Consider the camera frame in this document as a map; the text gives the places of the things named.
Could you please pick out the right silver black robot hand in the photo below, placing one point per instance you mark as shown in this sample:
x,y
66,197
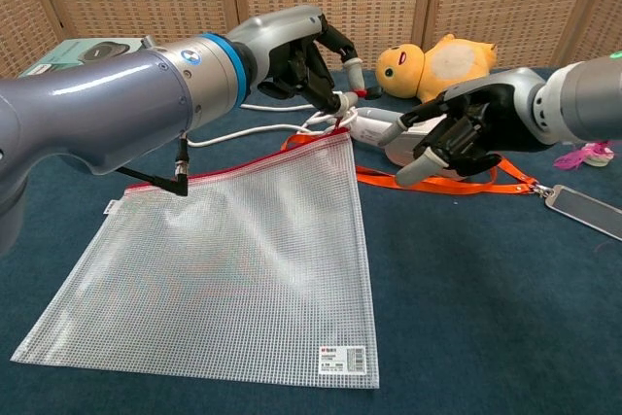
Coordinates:
x,y
486,114

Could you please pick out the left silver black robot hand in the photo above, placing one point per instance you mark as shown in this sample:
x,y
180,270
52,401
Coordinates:
x,y
286,45

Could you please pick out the clear mesh zipper pouch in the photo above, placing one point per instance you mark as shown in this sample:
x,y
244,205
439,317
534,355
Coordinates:
x,y
218,264

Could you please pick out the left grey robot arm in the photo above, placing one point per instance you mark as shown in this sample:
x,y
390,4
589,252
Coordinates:
x,y
97,104

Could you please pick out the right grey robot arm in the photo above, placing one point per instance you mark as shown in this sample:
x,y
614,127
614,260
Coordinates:
x,y
583,99

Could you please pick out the yellow plush toy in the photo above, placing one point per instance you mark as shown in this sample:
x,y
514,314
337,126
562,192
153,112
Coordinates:
x,y
447,70

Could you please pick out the white handheld garment steamer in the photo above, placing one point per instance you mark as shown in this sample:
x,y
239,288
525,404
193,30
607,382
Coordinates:
x,y
374,129

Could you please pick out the clear badge holder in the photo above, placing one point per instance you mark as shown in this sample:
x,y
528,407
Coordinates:
x,y
583,208

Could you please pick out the blue felt table mat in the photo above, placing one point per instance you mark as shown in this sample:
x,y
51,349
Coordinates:
x,y
486,313

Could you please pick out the teal product box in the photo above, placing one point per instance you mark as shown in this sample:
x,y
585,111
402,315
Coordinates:
x,y
58,58

